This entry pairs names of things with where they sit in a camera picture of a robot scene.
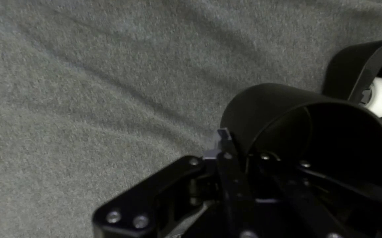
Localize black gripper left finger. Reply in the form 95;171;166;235
91;128;258;238

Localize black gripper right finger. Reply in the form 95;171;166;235
247;151;382;238

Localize black cup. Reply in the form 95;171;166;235
219;83;382;190

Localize grey tablecloth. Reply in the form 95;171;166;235
0;0;382;238

